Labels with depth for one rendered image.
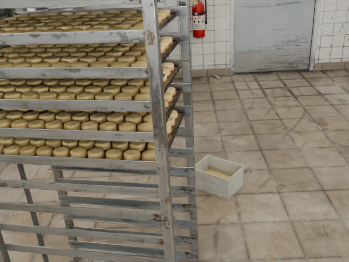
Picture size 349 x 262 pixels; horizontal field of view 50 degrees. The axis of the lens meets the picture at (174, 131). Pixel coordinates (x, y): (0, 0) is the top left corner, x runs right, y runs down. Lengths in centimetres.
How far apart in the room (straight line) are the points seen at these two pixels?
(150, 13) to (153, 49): 8
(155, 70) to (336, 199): 196
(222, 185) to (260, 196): 27
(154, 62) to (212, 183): 173
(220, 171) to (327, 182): 75
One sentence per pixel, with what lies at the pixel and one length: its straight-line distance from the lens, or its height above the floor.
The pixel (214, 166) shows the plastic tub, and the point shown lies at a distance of 274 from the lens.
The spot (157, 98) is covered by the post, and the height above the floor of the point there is 117.
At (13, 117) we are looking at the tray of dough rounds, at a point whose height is 106.
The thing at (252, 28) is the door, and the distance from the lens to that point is 500.
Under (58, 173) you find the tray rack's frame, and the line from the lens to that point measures 175.
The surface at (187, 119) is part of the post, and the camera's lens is 143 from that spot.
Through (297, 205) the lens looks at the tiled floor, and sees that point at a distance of 255.
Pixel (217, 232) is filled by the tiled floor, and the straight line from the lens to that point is 229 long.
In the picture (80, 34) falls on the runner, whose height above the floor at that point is 133.
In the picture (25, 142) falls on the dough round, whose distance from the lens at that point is 132.
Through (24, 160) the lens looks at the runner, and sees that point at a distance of 121.
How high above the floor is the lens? 149
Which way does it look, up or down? 25 degrees down
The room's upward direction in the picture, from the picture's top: 4 degrees counter-clockwise
